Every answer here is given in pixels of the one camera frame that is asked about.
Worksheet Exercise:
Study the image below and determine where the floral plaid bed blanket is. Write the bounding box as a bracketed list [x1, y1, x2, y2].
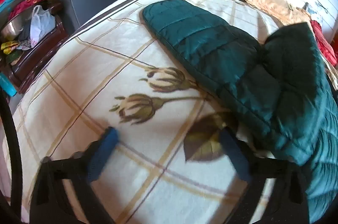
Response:
[2, 0, 334, 224]

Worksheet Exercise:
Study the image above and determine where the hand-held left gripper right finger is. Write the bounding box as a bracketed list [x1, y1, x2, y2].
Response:
[220, 127, 310, 224]

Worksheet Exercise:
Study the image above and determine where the black cable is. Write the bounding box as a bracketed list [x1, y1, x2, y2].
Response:
[0, 89, 23, 224]

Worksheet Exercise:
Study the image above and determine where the metal basin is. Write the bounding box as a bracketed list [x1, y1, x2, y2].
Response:
[0, 17, 28, 41]

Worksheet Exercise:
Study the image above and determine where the red frilled cushion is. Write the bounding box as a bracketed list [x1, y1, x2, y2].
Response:
[310, 20, 338, 67]

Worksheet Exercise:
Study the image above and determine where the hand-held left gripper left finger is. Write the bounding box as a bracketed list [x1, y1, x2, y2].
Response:
[30, 127, 120, 224]

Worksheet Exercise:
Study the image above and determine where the dark green puffer jacket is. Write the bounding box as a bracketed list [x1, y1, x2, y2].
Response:
[143, 0, 338, 224]

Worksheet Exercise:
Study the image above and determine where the beige frilled pillow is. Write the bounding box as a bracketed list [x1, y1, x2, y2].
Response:
[243, 0, 312, 27]

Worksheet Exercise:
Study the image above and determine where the red gold embroidered cloth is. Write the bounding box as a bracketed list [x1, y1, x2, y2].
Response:
[7, 0, 55, 19]

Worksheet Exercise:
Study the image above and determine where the white plastic bag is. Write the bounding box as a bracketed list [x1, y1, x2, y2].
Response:
[30, 5, 56, 41]

